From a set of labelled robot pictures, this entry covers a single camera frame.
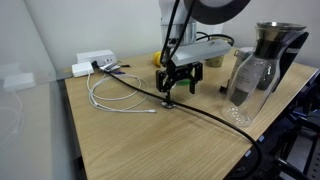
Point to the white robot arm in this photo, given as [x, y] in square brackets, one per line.
[179, 20]

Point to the white power adapter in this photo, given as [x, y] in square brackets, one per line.
[82, 69]

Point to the glass carafe with steel filter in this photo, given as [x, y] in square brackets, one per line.
[255, 78]

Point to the small silver lid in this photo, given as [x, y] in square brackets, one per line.
[167, 105]

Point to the small yellow pumpkin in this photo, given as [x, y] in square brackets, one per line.
[156, 59]

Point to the green plastic bottle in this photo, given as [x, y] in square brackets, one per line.
[183, 82]

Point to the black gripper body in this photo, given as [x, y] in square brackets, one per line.
[167, 78]

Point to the black thermos bottle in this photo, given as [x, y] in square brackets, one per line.
[269, 49]

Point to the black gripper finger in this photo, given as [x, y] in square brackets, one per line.
[192, 87]
[167, 97]

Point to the gold metal canister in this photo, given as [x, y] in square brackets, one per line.
[215, 62]

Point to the white power strip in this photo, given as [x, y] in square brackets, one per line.
[102, 57]

